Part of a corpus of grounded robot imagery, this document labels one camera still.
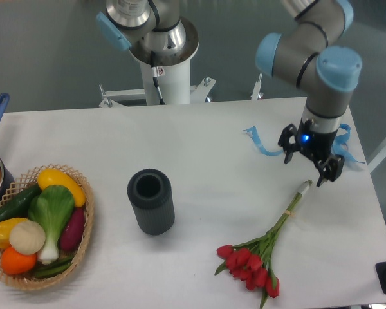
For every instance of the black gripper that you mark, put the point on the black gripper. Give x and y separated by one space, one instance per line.
313 140

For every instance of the red tulip bouquet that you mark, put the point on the red tulip bouquet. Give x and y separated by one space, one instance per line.
251 261

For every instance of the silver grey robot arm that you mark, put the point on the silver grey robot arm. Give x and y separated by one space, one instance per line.
163 42

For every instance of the tangled blue ribbon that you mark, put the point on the tangled blue ribbon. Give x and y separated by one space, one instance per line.
340 147

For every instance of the curled blue ribbon strip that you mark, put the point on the curled blue ribbon strip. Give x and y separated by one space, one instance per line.
253 134

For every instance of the dark grey ribbed vase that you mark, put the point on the dark grey ribbed vase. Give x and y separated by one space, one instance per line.
150 194

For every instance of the purple sweet potato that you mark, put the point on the purple sweet potato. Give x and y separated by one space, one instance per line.
72 234

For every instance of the green bok choy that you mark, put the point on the green bok choy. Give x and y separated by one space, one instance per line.
52 210

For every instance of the green bean pods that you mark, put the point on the green bean pods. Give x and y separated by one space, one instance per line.
53 269

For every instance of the cream white onion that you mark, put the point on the cream white onion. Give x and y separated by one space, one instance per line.
27 237

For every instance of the dark green cucumber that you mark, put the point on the dark green cucumber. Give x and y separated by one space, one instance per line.
18 205

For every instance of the woven wicker basket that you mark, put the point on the woven wicker basket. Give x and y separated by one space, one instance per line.
26 281

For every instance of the orange fruit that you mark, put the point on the orange fruit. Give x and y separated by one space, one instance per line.
13 262

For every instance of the yellow bell pepper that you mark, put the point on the yellow bell pepper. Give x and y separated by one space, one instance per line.
0 231

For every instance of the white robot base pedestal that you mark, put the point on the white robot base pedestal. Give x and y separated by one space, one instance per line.
161 85

